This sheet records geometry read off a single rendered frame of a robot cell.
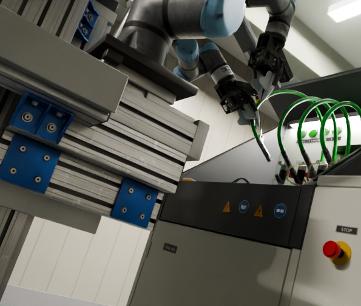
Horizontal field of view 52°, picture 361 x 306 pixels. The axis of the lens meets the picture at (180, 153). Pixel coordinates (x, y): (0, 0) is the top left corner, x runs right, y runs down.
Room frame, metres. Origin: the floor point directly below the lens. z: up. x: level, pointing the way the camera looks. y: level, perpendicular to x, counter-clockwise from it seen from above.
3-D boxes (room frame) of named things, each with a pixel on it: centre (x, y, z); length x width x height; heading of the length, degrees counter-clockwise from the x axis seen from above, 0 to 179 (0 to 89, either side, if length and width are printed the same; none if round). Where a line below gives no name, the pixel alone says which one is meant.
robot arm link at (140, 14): (0.78, 0.15, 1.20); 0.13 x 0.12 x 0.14; 58
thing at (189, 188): (1.20, -0.18, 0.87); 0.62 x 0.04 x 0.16; 31
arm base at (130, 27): (0.78, 0.16, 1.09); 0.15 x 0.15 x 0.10
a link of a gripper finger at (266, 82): (1.04, -0.18, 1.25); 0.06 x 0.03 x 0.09; 121
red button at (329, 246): (0.79, -0.38, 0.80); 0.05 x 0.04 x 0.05; 31
